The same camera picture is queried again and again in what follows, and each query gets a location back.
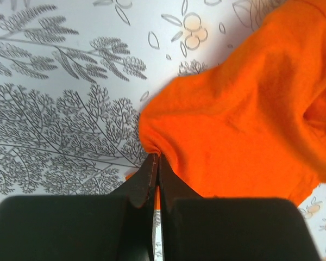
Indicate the orange t shirt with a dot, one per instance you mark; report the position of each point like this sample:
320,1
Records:
255,126

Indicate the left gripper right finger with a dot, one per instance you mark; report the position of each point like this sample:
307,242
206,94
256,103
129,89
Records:
199,228

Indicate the floral table mat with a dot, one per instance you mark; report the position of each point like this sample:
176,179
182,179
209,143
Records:
75,77

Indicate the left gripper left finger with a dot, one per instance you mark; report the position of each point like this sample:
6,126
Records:
116,226

